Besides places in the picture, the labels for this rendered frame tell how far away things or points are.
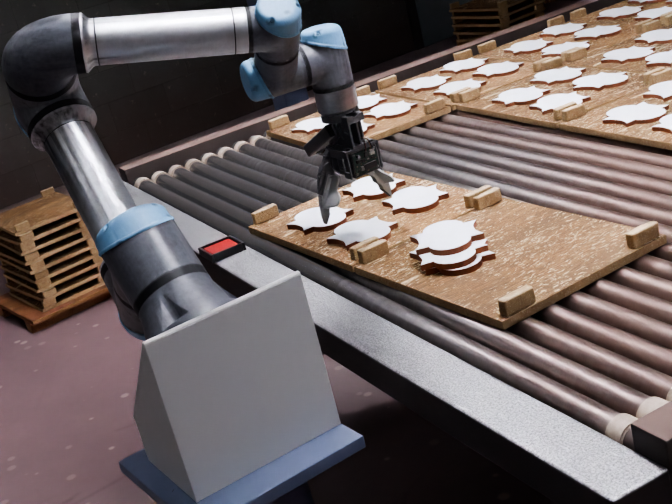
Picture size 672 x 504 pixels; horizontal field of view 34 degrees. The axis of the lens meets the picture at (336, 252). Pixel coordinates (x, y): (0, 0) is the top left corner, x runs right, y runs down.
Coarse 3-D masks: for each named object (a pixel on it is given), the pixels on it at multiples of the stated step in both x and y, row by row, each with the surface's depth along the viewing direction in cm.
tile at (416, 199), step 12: (396, 192) 224; (408, 192) 222; (420, 192) 221; (432, 192) 219; (444, 192) 217; (384, 204) 221; (396, 204) 217; (408, 204) 216; (420, 204) 214; (432, 204) 213
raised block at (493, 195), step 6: (486, 192) 207; (492, 192) 207; (498, 192) 207; (474, 198) 206; (480, 198) 206; (486, 198) 206; (492, 198) 207; (498, 198) 208; (474, 204) 207; (480, 204) 206; (486, 204) 207; (492, 204) 207
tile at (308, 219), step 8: (312, 208) 227; (336, 208) 224; (296, 216) 225; (304, 216) 224; (312, 216) 223; (320, 216) 221; (336, 216) 219; (344, 216) 218; (288, 224) 222; (296, 224) 220; (304, 224) 219; (312, 224) 218; (320, 224) 217; (328, 224) 216; (336, 224) 216; (304, 232) 216
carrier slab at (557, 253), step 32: (480, 224) 200; (512, 224) 196; (544, 224) 192; (576, 224) 189; (608, 224) 186; (384, 256) 196; (512, 256) 183; (544, 256) 180; (576, 256) 177; (608, 256) 174; (640, 256) 174; (416, 288) 180; (448, 288) 177; (480, 288) 174; (512, 288) 171; (544, 288) 168; (576, 288) 168; (480, 320) 166; (512, 320) 162
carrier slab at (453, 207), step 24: (456, 192) 219; (288, 216) 230; (360, 216) 219; (384, 216) 216; (408, 216) 213; (432, 216) 209; (456, 216) 207; (288, 240) 216; (312, 240) 213; (408, 240) 202; (336, 264) 201
